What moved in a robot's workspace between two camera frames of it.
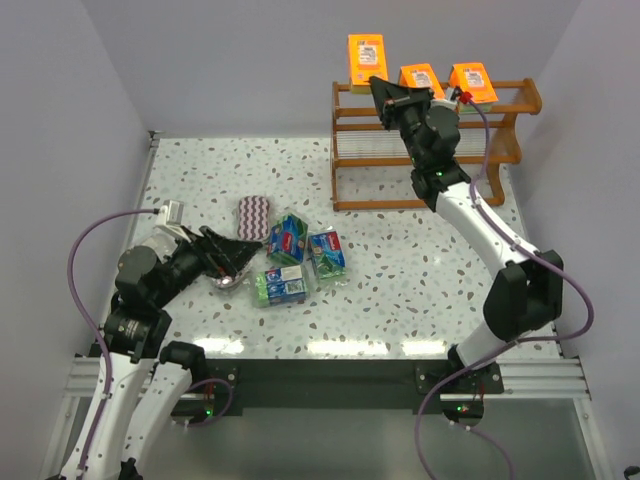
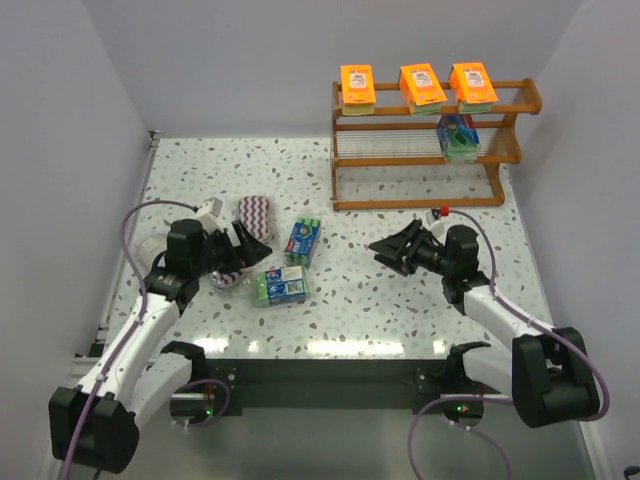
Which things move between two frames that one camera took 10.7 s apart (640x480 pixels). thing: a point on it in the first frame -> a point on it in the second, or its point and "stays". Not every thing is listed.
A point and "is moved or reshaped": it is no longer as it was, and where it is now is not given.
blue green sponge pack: [327, 255] -> [457, 137]
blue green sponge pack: [281, 285] stays
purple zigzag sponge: [229, 283] stays
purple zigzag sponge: [254, 218] stays
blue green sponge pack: [287, 240] is moved or reshaped
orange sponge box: [420, 76] stays
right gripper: [401, 107] -> [410, 248]
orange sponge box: [473, 78] stays
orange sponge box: [366, 59] -> [357, 88]
